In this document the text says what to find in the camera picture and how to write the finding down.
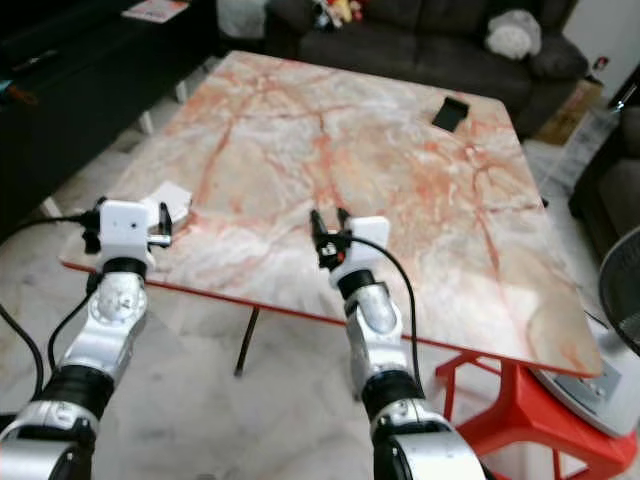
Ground marble folding table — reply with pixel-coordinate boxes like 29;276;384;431
59;49;607;380

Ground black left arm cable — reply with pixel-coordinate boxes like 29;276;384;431
0;211;107;403

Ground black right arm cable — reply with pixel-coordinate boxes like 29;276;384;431
358;234;422;388

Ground grey plush cushion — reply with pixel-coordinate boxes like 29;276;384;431
484;9;544;60

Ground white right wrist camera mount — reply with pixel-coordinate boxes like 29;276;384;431
334;215;392;290

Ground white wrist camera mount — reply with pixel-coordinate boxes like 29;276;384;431
334;215;392;290
97;199;159;264

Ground cartoon boy plush doll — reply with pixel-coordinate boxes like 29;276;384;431
311;0;365;30

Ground crumpled white tissue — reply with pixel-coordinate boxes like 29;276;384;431
144;181;194;224

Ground large flat cardboard box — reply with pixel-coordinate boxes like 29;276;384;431
531;77;607;147

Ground dark grey sofa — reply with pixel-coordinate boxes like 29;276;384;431
264;0;592;140

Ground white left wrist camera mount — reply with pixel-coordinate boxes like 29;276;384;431
97;199;159;264

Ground black pouch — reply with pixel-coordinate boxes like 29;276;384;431
431;95;472;133

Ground pink white booklet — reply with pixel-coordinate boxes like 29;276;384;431
121;0;192;24

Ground red plastic stool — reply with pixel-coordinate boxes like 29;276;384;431
434;351;633;480

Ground grey standing fan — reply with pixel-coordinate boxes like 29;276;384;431
529;224;640;442

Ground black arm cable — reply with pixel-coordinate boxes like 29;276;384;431
0;211;107;403
358;234;422;388

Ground black tv cabinet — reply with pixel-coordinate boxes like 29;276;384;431
0;0;212;242

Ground dark armchair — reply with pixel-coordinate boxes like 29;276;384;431
567;104;640;252

